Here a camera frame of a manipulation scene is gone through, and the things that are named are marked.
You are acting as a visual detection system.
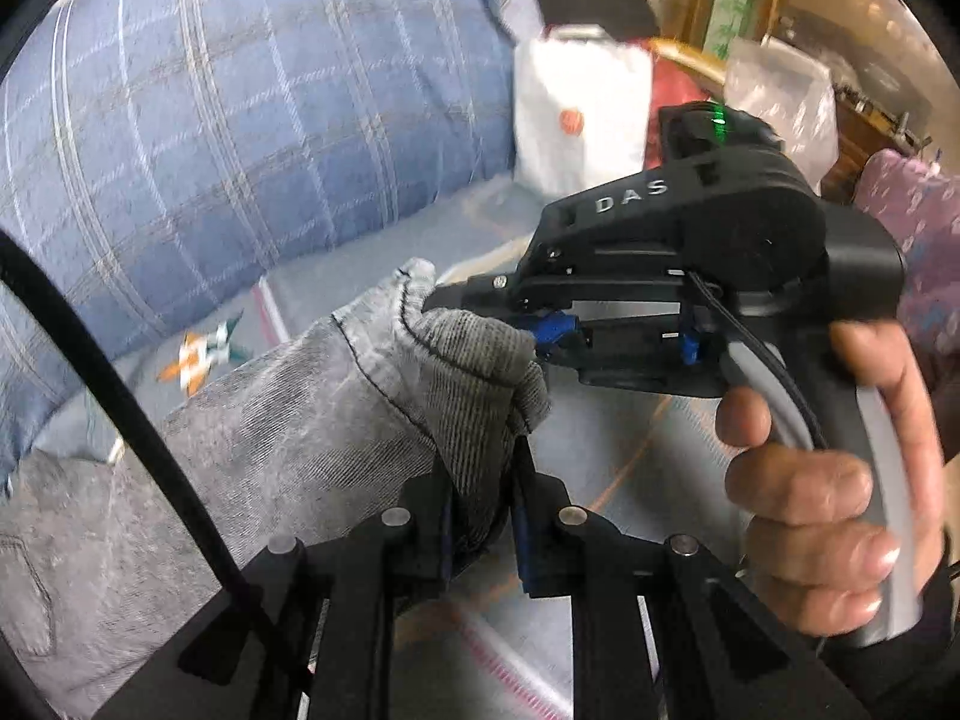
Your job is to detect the black cable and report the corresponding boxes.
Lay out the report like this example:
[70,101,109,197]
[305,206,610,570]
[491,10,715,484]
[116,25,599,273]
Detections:
[0,227,266,616]

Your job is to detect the clear plastic bag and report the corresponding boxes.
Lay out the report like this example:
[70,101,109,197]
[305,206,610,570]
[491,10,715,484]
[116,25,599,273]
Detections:
[724,37,839,192]

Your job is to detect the person's right hand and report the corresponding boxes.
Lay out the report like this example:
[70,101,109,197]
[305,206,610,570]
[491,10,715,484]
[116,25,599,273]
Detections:
[716,322,946,637]

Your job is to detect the white paper shopping bag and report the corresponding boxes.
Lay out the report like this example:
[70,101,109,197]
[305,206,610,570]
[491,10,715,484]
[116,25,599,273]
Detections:
[512,25,652,200]

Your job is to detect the pink floral fabric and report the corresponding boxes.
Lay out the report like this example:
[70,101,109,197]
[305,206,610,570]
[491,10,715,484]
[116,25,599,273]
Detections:
[854,149,960,356]

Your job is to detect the blue plaid pillow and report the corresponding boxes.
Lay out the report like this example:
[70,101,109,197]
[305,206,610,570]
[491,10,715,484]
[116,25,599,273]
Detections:
[0,0,542,481]

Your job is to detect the grey denim pants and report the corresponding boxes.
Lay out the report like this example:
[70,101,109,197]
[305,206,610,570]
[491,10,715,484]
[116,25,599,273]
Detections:
[2,259,550,718]

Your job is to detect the red plastic bag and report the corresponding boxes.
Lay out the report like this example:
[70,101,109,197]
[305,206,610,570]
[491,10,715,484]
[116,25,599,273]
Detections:
[641,39,708,169]

